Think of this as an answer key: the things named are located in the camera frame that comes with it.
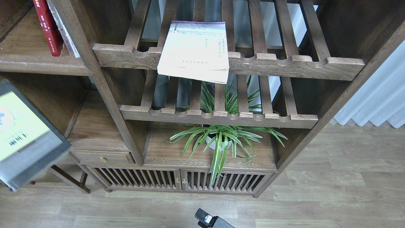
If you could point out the white upright book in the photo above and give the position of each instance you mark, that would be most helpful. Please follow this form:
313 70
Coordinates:
72 50

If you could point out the green and black book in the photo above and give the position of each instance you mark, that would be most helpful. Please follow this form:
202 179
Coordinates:
29 143

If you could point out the white paperback book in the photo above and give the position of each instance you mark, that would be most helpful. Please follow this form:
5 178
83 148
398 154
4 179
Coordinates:
196 50

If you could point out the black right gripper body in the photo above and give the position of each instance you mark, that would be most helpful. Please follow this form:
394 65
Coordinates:
216 222

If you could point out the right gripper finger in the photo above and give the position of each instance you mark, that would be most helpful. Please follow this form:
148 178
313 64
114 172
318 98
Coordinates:
204 219

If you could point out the dark wooden bookshelf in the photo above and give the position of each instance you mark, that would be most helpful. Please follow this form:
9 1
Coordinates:
306 57

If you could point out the red paperback book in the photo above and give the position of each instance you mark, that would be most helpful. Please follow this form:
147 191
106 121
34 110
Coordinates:
49 27

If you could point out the white curtain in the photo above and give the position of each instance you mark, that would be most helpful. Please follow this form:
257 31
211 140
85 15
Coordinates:
382 97

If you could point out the green spider plant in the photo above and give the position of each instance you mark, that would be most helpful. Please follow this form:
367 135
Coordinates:
223 137

